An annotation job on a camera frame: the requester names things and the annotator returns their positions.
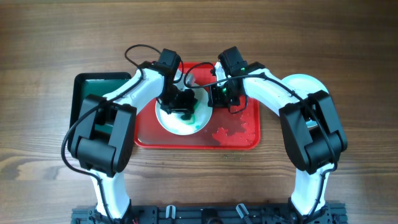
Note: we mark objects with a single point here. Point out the light blue plate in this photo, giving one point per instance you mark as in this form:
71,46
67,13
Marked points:
302,85

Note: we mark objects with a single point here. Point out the green sponge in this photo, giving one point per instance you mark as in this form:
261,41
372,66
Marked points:
189,116

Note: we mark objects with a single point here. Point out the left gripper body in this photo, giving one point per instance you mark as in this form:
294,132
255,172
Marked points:
176,101

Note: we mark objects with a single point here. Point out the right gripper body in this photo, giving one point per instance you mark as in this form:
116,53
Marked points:
224,96

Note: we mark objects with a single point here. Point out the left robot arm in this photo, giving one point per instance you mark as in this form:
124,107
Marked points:
100,142

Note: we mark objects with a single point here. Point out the red plastic tray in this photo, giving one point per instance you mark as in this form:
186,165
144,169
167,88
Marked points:
239,128

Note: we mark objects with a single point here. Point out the black tray with green water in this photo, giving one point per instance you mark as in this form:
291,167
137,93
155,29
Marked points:
96,84

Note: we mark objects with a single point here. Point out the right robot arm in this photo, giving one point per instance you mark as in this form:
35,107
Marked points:
312,131

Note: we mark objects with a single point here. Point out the white plate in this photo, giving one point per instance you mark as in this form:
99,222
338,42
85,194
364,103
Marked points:
173,123

